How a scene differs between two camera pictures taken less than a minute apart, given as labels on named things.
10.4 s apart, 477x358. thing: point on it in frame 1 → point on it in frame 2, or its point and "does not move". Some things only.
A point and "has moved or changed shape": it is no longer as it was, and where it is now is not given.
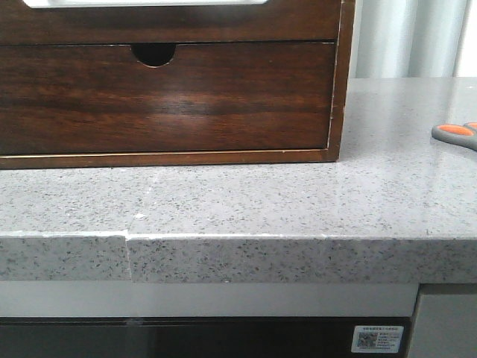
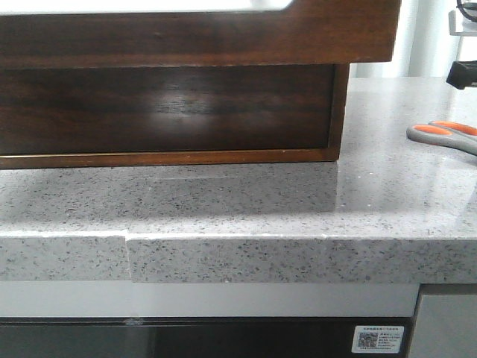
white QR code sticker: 378,339 does not move
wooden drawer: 276,21 has moved or changed shape
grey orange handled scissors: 464,135 has moved or changed shape
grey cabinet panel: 445,321 does not move
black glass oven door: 191,337 does not move
